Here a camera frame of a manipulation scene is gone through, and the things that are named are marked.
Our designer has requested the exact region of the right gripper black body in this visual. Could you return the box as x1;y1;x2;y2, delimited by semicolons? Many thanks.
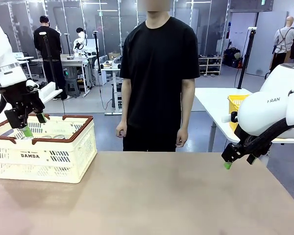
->
234;124;248;147

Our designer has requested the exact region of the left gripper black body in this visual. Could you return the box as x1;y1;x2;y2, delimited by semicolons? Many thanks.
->
1;81;45;116

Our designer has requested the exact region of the person's left forearm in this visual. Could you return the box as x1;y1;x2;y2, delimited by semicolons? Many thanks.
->
180;100;195;133

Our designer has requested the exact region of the person's right forearm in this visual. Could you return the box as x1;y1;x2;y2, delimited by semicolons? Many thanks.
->
120;97;132;125

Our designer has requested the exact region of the yellow plastic shopping basket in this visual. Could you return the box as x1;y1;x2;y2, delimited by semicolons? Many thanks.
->
227;94;250;132

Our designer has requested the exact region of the cream shopping basket brown rim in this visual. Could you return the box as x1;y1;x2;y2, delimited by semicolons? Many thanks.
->
0;114;98;184

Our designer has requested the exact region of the person's left hand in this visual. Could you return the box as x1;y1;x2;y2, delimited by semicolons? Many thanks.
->
175;129;189;148

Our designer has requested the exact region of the person's right hand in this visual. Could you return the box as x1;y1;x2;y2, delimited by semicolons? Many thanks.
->
116;121;128;139

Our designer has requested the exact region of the white background workbench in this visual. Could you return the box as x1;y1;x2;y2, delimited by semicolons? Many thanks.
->
16;56;35;80
60;53;92;95

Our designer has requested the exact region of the grey step stool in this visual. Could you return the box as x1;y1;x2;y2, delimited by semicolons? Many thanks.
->
64;78;80;97

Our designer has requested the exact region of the black tripod pole white top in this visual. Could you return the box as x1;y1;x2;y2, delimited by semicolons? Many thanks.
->
237;27;258;90
40;31;60;90

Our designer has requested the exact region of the background person in black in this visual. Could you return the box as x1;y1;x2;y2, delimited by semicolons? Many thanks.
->
33;15;71;101

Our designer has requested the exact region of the white shoe rack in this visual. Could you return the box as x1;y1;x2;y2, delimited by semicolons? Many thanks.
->
198;55;222;76

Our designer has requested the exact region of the black bags pile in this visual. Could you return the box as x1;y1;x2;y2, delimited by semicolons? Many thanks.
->
224;48;243;69

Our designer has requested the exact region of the white standing desk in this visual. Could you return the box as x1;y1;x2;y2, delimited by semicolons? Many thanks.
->
100;66;123;116

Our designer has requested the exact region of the thin black stand pole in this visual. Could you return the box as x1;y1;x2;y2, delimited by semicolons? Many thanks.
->
93;30;101;74

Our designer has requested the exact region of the person in black t-shirt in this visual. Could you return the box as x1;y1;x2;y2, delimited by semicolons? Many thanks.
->
119;0;200;152

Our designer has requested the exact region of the mannequin with grey apron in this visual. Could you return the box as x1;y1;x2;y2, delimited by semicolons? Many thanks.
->
264;16;294;74

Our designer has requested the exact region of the right arm black cable sleeve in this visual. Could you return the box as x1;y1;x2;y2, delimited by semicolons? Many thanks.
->
237;117;294;157

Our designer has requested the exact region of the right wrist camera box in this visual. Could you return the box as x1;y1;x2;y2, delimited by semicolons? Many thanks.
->
221;111;239;124

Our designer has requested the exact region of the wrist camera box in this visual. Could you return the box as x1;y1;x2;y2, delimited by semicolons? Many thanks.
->
221;111;239;124
26;80;56;98

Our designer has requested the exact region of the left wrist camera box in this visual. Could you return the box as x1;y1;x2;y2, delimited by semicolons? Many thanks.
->
26;80;56;98

